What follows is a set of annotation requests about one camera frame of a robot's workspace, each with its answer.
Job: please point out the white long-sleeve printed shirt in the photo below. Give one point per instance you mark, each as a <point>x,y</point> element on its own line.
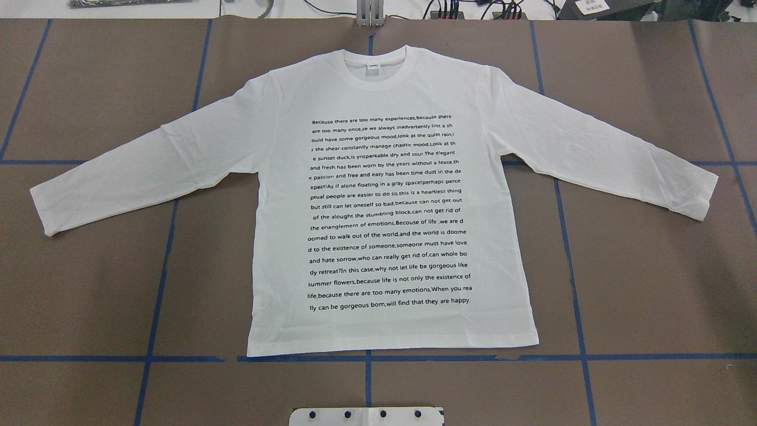
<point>384,218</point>

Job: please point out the dark box with label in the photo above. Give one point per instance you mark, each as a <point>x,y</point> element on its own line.
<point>605,10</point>

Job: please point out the dark flat bag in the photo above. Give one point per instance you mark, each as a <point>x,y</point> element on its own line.
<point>114,3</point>

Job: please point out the grey aluminium post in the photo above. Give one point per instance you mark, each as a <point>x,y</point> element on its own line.
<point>370,13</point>

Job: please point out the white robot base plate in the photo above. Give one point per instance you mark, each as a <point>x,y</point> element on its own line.
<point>422,415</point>

